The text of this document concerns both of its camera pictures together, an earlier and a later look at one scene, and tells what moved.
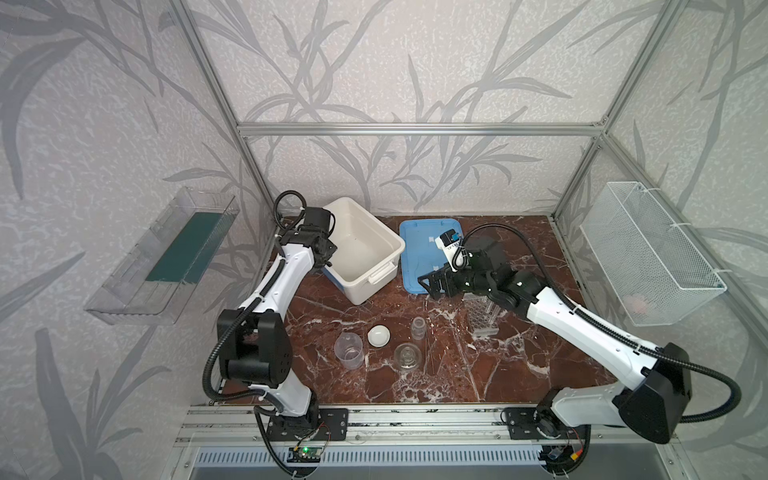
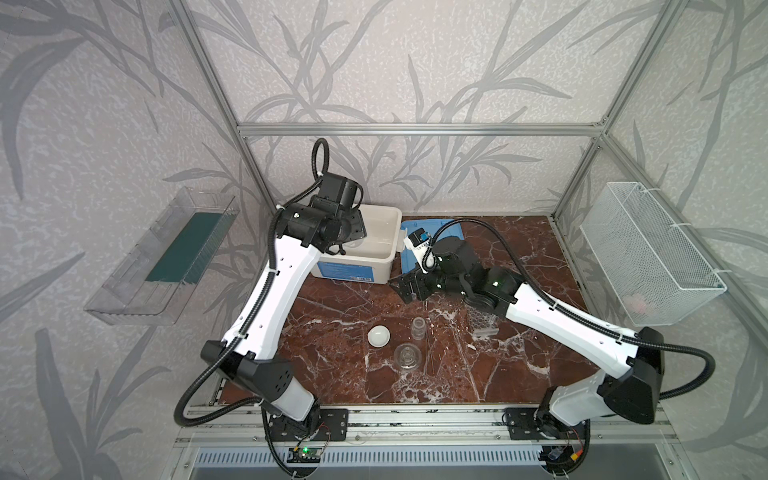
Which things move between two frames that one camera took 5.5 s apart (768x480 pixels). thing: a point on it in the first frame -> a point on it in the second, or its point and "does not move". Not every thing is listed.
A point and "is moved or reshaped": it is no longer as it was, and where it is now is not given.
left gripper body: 324,252 -> 351,227
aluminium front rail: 370,426 does not move
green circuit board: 304,454 does not move
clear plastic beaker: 348,348 -> 354,244
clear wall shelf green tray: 157,282 does not move
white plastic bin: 366,251 is moved or reshaped
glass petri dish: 407,356 does not move
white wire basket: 656,276 does not move
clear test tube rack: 481,314 does not move
